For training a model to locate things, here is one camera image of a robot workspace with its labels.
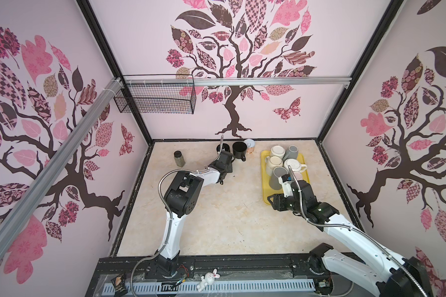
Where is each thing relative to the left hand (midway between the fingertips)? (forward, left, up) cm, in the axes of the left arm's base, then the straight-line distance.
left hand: (225, 164), depth 105 cm
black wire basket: (+23, +30, +31) cm, 49 cm away
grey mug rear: (+3, -37, +6) cm, 38 cm away
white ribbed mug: (-5, -38, +6) cm, 38 cm away
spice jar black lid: (0, +26, +5) cm, 27 cm away
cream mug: (-3, -26, +7) cm, 27 cm away
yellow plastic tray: (-15, -21, -2) cm, 27 cm away
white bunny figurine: (-56, +7, 0) cm, 56 cm away
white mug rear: (+7, -31, +4) cm, 32 cm away
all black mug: (+6, -8, +6) cm, 12 cm away
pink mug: (-14, -36, +8) cm, 40 cm away
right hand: (-25, -21, +10) cm, 34 cm away
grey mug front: (-11, -27, +8) cm, 30 cm away
